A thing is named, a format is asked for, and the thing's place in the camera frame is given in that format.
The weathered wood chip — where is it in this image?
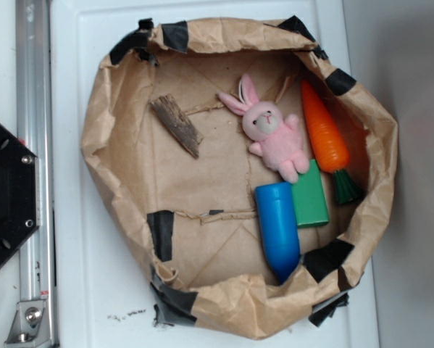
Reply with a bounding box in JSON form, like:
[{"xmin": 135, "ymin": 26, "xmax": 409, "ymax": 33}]
[{"xmin": 150, "ymin": 94, "xmax": 204, "ymax": 159}]

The brown paper bag tray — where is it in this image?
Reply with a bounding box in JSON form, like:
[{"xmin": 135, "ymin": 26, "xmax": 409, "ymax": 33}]
[{"xmin": 81, "ymin": 17, "xmax": 398, "ymax": 339}]

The pink plush bunny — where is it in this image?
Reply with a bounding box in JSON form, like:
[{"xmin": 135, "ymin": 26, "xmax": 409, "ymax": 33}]
[{"xmin": 218, "ymin": 74, "xmax": 310, "ymax": 184}]

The blue plastic cylinder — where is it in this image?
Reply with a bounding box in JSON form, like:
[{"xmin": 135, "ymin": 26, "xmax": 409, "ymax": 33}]
[{"xmin": 255, "ymin": 182, "xmax": 300, "ymax": 283}]

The green wooden block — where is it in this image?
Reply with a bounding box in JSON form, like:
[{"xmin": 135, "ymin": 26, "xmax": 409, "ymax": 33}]
[{"xmin": 291, "ymin": 159, "xmax": 330, "ymax": 228}]

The orange plastic carrot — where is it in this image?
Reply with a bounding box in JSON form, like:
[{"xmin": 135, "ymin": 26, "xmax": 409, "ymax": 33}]
[{"xmin": 301, "ymin": 80, "xmax": 364, "ymax": 204}]

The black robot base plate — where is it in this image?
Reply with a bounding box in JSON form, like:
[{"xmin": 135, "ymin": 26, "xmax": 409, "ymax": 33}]
[{"xmin": 0, "ymin": 123, "xmax": 38, "ymax": 269}]

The aluminium extrusion rail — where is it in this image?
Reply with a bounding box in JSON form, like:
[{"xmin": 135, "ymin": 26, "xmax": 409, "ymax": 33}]
[{"xmin": 15, "ymin": 1, "xmax": 59, "ymax": 347}]

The metal corner bracket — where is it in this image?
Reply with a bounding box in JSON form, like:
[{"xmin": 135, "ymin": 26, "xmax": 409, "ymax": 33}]
[{"xmin": 4, "ymin": 299, "xmax": 51, "ymax": 348}]

